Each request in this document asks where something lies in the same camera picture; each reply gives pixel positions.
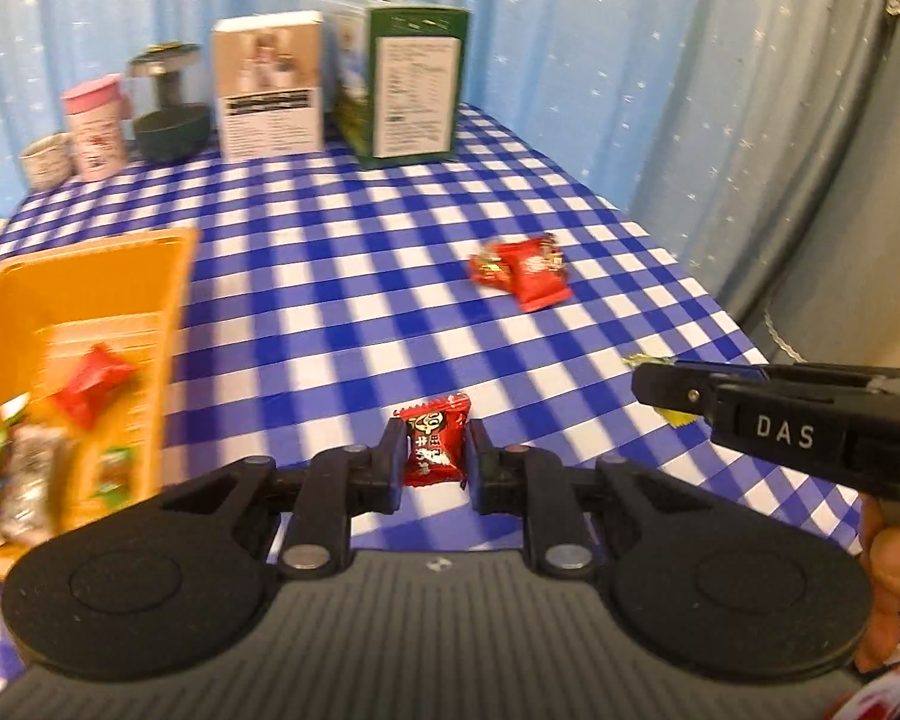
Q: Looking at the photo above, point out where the large red candy packet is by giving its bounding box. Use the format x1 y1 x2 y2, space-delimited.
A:
497 234 572 312

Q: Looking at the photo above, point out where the small red gold candy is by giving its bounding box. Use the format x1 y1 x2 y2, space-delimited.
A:
468 241 512 293

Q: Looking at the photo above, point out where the dark red printed snack packet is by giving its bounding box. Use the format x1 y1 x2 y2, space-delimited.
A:
393 394 471 488

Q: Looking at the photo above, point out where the person's right hand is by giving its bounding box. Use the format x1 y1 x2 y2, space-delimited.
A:
854 496 900 673

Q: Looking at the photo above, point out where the grey lace-trimmed cover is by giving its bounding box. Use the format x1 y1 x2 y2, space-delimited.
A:
749 0 900 367

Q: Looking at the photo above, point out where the silver foil snack in tray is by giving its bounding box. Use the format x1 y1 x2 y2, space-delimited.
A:
0 422 71 546

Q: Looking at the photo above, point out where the orange plastic tray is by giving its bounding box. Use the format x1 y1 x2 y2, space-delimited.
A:
0 224 202 582

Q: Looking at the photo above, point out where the blue white checkered tablecloth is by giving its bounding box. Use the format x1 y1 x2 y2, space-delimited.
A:
0 102 865 706

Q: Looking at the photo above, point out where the blue star curtain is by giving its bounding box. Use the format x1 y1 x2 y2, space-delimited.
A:
0 0 886 316

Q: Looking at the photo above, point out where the green carton box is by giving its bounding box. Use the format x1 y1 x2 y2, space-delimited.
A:
323 0 470 166

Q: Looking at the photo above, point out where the small patterned ceramic cup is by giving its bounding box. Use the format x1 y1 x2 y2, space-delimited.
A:
20 132 74 192

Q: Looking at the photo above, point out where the dark green glass humidifier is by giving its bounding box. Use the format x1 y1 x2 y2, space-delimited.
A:
126 41 212 166

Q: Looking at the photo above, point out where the pink cartoon tumbler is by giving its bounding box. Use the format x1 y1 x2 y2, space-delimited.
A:
61 73 130 182

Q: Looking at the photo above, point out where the white beige product box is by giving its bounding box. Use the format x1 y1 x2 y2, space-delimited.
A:
211 10 325 163

